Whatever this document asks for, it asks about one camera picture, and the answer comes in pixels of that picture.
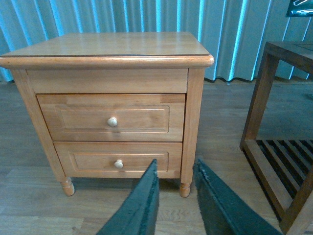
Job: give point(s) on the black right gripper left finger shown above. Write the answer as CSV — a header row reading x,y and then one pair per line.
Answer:
x,y
138,213

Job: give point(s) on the dark wooden side table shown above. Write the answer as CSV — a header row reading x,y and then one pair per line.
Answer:
x,y
283,163

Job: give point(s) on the pale green curtain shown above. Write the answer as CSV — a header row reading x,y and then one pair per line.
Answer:
x,y
233,31

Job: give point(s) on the wooden nightstand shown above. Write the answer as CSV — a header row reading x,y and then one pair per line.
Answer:
x,y
113,63

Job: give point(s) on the wooden drawer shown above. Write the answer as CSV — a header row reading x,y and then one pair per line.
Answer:
x,y
118,159
114,117

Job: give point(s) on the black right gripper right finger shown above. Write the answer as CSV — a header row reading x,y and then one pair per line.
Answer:
x,y
222,210

